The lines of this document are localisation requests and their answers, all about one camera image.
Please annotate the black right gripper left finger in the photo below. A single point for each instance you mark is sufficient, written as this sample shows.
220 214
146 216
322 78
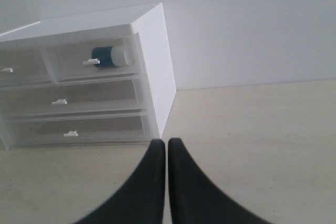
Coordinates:
141 198

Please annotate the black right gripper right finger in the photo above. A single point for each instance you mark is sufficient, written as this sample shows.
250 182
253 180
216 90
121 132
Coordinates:
194 198

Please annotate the teal bottle white cap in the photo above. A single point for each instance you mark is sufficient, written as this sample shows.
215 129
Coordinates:
111 56

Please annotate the clear bottom wide drawer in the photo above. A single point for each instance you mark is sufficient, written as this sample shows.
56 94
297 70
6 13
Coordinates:
79 129

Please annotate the clear wide drawer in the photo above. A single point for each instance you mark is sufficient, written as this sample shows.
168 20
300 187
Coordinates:
86 97
79 129

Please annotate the clear middle wide drawer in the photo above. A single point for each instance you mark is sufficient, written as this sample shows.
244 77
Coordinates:
86 97

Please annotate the white plastic drawer cabinet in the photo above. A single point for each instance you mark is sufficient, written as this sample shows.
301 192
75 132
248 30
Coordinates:
144 25

